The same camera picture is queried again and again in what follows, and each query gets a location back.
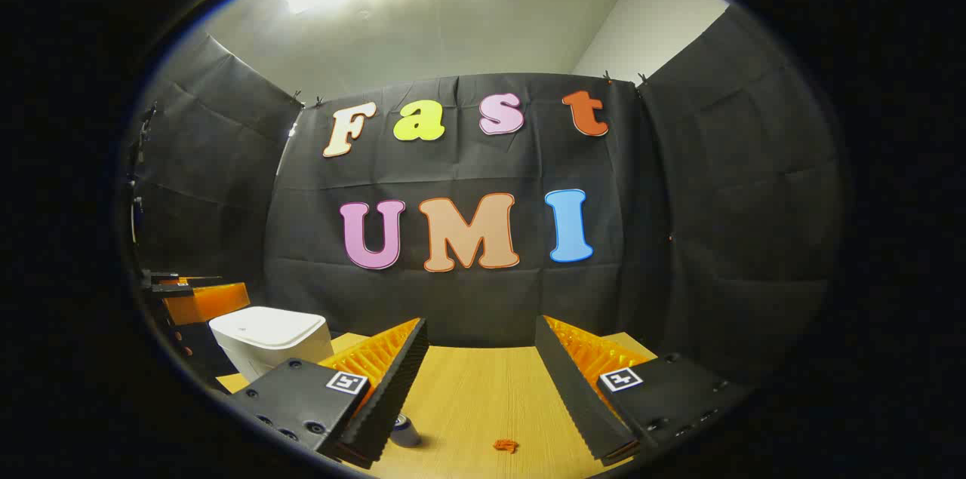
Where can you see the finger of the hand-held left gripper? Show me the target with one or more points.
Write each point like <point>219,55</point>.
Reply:
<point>207,302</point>

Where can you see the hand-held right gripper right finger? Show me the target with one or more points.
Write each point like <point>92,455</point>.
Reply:
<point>573,388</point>

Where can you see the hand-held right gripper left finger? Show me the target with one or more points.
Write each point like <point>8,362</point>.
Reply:
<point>392,396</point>

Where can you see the white desktop garbage bin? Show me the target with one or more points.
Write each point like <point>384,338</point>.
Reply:
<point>264,332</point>

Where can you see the orange paper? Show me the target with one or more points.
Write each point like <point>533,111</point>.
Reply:
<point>506,446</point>

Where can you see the wooden desktop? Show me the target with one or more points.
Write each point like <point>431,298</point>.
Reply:
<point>483,396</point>

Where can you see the black backdrop cloth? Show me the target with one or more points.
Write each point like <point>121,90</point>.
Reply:
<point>453,162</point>

